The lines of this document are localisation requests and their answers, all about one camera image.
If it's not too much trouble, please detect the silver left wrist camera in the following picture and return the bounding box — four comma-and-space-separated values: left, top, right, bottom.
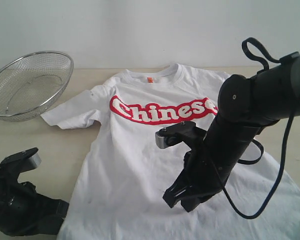
0, 147, 42, 175

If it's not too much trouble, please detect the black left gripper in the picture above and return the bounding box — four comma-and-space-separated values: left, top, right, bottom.
0, 182, 69, 237

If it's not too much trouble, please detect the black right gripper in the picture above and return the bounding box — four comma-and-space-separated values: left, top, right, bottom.
163, 149, 230, 213

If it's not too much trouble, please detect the white t-shirt red lettering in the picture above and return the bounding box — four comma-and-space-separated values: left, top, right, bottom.
42, 63, 300, 240

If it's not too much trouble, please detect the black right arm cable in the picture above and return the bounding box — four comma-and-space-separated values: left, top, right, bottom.
214, 37, 300, 220

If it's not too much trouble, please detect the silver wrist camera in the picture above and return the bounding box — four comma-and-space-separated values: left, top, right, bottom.
155, 121, 207, 149
0, 147, 42, 175

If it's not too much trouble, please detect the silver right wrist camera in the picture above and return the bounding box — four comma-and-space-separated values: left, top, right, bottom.
155, 121, 207, 149

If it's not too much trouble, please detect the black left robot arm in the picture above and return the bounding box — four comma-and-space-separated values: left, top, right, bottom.
0, 161, 69, 237

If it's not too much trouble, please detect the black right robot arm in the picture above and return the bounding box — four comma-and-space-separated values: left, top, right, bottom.
155, 52, 300, 212

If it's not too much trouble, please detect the metal wire mesh basket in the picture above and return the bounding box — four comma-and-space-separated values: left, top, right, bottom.
0, 50, 74, 122

